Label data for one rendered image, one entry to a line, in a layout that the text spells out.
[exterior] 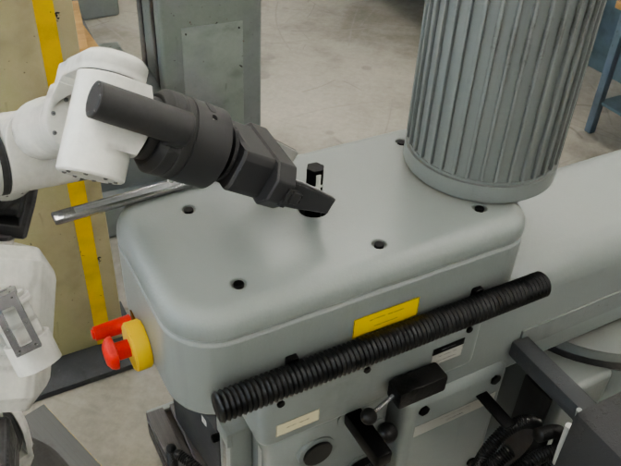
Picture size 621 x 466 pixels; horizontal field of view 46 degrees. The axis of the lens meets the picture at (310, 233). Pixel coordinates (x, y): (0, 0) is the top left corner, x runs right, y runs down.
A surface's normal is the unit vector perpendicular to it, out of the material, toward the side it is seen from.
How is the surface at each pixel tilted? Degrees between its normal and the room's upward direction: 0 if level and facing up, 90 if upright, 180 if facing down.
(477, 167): 90
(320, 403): 90
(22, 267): 57
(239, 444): 90
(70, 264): 90
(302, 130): 0
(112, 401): 0
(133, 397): 0
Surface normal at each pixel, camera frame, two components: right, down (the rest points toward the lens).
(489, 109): -0.24, 0.59
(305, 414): 0.47, 0.56
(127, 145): 0.61, 0.05
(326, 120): 0.04, -0.79
